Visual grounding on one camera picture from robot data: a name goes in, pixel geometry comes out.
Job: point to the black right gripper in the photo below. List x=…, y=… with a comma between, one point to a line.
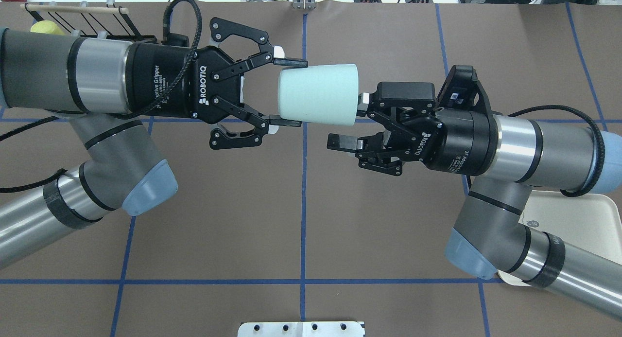
x=461, y=141

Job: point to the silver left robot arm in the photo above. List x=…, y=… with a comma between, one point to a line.
x=102, y=87

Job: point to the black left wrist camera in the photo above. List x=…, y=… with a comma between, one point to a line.
x=178, y=40

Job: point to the yellow plastic cup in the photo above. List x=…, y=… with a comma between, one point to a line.
x=46, y=27

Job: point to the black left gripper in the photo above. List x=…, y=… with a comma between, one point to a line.
x=163, y=81

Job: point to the black wire cup rack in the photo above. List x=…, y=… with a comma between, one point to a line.
x=106, y=21

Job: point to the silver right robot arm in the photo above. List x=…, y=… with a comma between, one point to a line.
x=509, y=159

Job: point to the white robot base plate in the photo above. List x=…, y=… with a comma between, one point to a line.
x=302, y=329

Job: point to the pale green plastic cup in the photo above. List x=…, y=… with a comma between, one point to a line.
x=319, y=94

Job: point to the cream rabbit print tray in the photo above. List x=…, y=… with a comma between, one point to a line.
x=590, y=222

